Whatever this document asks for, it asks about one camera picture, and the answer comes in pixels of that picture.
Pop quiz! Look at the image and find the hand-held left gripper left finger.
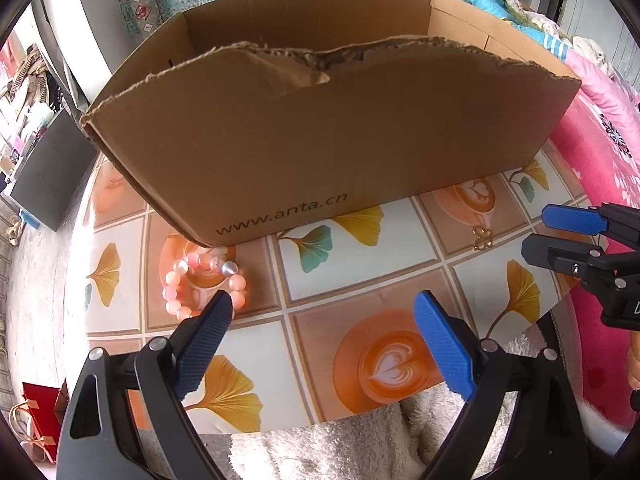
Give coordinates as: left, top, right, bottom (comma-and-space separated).
56, 290, 235, 480

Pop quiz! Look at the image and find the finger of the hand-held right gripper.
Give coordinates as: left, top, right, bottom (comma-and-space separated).
541, 202, 640, 248
521, 234, 603, 278

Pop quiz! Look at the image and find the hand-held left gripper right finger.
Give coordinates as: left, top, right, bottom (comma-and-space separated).
413, 290, 586, 480

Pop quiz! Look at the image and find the pink orange bead bracelet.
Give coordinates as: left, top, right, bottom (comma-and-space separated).
161, 252, 248, 321

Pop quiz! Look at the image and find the brown cardboard box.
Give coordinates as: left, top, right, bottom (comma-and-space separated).
80, 0, 583, 250

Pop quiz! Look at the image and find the pink floral blanket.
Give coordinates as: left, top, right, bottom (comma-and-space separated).
550, 52, 640, 456

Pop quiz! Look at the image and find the leaf and coffee patterned tablecloth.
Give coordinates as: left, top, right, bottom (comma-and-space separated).
64, 137, 591, 436

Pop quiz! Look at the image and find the white fleece blanket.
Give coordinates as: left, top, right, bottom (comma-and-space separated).
135, 340, 551, 480

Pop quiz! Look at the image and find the cream knitted blanket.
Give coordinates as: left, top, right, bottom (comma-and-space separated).
572, 35, 618, 78

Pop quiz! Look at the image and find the red paper bag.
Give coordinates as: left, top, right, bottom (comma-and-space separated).
22, 380, 71, 463

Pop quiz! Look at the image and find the dark flat board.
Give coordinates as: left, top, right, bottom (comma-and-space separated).
10, 107, 98, 233

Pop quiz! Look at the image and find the cluttered storage shelf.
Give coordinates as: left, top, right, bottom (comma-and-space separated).
0, 42, 63, 176

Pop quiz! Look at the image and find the grey patterned pillow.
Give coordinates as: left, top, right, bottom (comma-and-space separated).
127, 0, 163, 36

